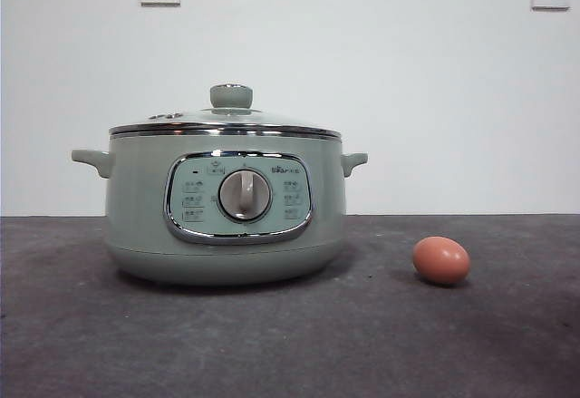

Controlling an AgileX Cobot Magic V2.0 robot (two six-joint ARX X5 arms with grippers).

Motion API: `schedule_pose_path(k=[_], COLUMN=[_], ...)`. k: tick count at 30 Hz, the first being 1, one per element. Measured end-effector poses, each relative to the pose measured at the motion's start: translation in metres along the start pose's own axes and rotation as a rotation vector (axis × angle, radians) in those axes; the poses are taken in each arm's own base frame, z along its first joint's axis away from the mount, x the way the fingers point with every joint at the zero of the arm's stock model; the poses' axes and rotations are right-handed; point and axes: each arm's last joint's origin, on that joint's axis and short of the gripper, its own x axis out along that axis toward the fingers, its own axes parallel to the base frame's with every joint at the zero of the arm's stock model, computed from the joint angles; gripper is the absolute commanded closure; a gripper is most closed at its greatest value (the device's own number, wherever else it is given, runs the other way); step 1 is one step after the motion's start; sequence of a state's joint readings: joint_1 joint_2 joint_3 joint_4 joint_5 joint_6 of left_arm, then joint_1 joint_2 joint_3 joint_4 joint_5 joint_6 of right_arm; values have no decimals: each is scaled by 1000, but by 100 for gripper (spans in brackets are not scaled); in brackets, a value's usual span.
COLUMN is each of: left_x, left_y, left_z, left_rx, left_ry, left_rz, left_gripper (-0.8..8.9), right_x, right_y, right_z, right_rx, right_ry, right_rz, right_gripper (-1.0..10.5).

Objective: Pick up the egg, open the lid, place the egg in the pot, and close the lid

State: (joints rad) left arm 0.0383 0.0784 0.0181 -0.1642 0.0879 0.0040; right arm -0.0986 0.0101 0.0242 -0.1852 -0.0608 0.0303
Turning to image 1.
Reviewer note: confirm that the glass lid with green knob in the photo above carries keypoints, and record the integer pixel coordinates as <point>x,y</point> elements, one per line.
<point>230,96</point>

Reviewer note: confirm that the brown egg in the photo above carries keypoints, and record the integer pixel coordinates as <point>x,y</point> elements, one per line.
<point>441,260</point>

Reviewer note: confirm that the pale green electric cooking pot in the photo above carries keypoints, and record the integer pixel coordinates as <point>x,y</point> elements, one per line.
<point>136,216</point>

